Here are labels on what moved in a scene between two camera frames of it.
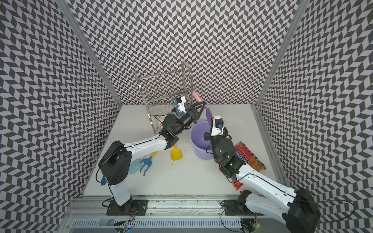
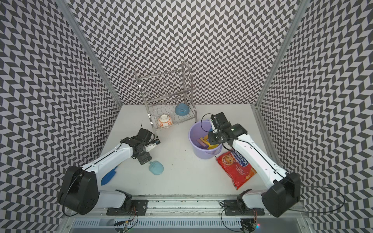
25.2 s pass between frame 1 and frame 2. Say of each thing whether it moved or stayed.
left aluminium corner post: stayed
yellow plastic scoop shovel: moved
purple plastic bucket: stayed
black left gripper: moved
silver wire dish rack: stayed
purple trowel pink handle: moved
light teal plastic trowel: moved
